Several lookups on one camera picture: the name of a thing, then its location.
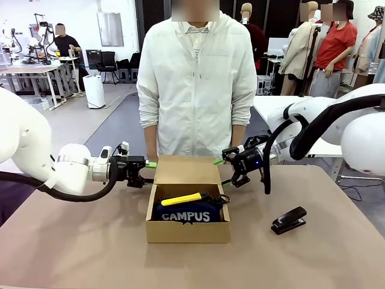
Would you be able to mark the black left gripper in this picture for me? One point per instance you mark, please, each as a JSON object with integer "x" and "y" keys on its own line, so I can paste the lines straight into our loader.
{"x": 121, "y": 168}

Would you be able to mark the mannequin with bucket hat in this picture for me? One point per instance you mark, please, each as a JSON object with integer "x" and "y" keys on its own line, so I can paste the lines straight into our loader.
{"x": 371, "y": 48}

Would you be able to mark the yellow marker pen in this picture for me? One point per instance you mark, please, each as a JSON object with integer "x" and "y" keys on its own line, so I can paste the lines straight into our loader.
{"x": 180, "y": 199}

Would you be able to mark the brown cardboard box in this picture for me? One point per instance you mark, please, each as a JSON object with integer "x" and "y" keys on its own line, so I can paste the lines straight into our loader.
{"x": 186, "y": 231}

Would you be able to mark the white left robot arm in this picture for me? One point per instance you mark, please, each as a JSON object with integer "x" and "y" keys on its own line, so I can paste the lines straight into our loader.
{"x": 24, "y": 135}

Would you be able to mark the grey wall panel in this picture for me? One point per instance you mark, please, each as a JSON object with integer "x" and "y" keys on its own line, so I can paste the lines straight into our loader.
{"x": 110, "y": 30}

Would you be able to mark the white air purifier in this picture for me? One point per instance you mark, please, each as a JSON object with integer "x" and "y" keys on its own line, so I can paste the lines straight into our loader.
{"x": 94, "y": 90}

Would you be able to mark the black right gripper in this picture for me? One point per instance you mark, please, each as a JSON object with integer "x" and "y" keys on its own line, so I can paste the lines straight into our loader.
{"x": 254, "y": 159}

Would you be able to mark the man in black shirt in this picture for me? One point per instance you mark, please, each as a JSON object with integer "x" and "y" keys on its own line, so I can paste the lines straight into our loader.
{"x": 66, "y": 43}

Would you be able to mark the white monitor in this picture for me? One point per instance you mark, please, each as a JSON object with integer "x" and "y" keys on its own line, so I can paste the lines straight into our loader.
{"x": 275, "y": 46}

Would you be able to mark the person's right forearm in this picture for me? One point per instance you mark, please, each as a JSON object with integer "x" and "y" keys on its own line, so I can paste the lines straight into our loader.
{"x": 150, "y": 141}

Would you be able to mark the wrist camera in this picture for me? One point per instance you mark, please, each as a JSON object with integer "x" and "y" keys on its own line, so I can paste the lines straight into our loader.
{"x": 124, "y": 147}
{"x": 255, "y": 141}

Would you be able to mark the navy Campus pencil case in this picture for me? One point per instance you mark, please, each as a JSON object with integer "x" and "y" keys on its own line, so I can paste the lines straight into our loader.
{"x": 186, "y": 216}

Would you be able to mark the mannequin in dark red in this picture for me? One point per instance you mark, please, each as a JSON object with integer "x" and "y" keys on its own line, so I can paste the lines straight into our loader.
{"x": 258, "y": 39}

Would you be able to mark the white plastic crate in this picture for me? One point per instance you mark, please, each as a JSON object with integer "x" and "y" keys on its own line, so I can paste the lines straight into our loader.
{"x": 264, "y": 85}

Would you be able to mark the white-top work desk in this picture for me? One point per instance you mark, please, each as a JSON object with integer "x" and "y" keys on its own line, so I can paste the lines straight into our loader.
{"x": 27, "y": 70}

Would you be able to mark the person in white jacket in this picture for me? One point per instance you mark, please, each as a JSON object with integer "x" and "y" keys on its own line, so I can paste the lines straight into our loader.
{"x": 195, "y": 90}

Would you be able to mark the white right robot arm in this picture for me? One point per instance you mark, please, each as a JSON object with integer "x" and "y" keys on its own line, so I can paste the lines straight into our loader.
{"x": 361, "y": 141}

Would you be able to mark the person's left forearm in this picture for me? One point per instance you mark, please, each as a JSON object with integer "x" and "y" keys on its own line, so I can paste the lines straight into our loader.
{"x": 237, "y": 135}

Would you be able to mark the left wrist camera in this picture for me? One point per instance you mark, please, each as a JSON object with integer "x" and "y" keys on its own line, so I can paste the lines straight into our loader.
{"x": 124, "y": 147}

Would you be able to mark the black stapler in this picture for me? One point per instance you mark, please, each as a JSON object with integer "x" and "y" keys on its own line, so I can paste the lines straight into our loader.
{"x": 288, "y": 221}

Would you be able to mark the mannequin in beige coat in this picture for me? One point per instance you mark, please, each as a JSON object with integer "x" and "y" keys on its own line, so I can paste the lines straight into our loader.
{"x": 297, "y": 51}

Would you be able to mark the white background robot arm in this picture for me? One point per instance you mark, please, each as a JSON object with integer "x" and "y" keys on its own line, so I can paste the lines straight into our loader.
{"x": 10, "y": 45}
{"x": 42, "y": 39}

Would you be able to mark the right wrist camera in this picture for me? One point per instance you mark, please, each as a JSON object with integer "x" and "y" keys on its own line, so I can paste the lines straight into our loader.
{"x": 255, "y": 141}

